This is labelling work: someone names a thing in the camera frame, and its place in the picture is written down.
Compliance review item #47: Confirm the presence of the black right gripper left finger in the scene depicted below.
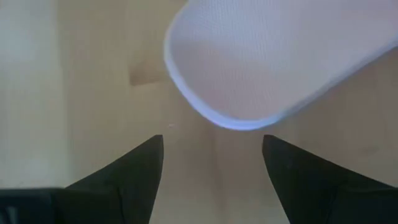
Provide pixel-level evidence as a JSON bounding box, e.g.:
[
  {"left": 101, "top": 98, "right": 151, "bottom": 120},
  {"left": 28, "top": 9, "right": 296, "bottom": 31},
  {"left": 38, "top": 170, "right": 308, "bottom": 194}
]
[{"left": 55, "top": 134, "right": 165, "bottom": 224}]

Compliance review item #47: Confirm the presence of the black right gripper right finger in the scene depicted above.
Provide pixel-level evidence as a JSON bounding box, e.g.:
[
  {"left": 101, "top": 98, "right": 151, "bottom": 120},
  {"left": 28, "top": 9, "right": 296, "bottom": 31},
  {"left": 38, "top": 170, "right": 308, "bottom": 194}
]
[{"left": 262, "top": 134, "right": 398, "bottom": 224}]

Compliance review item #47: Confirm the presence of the white rubber slide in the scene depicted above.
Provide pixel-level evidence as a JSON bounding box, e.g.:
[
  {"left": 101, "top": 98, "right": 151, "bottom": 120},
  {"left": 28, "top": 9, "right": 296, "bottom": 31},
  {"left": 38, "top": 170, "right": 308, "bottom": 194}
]
[{"left": 163, "top": 0, "right": 398, "bottom": 131}]

